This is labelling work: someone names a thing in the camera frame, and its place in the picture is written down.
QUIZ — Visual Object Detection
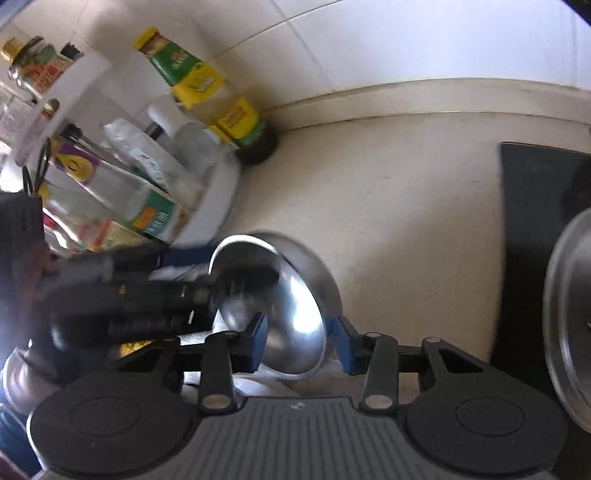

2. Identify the glass pot lid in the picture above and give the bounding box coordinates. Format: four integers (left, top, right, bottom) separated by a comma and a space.
542, 212, 591, 435

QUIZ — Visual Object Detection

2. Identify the blue container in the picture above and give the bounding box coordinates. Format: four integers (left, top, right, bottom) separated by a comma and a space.
0, 406, 42, 478

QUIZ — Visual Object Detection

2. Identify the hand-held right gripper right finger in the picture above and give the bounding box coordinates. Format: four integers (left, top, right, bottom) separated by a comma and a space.
324, 315, 494, 412

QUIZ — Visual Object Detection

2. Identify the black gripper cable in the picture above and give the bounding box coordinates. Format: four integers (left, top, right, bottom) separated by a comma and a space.
21, 136, 52, 197

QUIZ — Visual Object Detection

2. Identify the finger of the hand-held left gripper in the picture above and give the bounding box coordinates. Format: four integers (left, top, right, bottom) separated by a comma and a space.
111, 265, 280, 320
60, 242, 221, 283

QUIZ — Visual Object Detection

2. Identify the white plastic packet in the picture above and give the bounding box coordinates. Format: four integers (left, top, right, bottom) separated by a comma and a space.
103, 118, 186, 195

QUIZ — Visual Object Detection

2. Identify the clear glass jar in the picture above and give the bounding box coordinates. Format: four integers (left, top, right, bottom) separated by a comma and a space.
174, 122, 228, 172

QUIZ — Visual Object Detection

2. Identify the stainless steel bowl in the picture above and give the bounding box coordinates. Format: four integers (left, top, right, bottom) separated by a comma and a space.
208, 232, 344, 381

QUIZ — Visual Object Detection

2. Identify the black stove top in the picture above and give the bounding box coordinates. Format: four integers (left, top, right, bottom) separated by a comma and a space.
488, 141, 591, 480

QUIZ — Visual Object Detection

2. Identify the yellow green label oil bottle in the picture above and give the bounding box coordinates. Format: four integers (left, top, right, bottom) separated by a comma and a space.
133, 27, 280, 164

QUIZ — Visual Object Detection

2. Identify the person's left hand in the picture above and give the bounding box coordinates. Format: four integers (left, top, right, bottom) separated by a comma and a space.
18, 240, 63, 303

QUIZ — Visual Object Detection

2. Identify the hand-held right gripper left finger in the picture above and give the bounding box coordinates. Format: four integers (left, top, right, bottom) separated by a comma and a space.
111, 312, 269, 412

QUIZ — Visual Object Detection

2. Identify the yellow red label vinegar bottle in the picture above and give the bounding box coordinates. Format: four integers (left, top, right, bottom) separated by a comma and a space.
44, 216, 155, 256

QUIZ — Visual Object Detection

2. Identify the white round condiment rack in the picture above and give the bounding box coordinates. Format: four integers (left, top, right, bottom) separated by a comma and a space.
14, 52, 242, 250

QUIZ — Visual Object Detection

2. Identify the steel kettle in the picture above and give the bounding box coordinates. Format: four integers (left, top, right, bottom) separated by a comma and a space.
1, 342, 63, 409

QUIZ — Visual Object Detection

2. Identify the gold cap seasoning bottle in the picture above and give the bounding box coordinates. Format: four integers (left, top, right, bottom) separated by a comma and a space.
1, 36, 71, 97

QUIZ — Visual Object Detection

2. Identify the green label clear bottle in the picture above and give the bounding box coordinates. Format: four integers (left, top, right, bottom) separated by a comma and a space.
46, 137, 191, 244

